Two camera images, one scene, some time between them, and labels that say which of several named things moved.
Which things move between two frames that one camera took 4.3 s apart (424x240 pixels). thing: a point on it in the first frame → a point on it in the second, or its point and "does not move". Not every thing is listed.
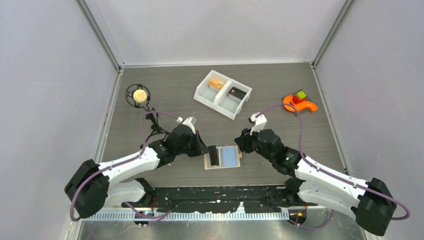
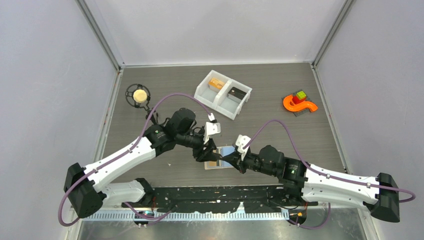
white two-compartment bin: x=218 y=91 does not move
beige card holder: x=229 y=157 does not move
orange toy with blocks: x=300 y=100 does not move
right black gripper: x=244 y=142 → x=235 y=159
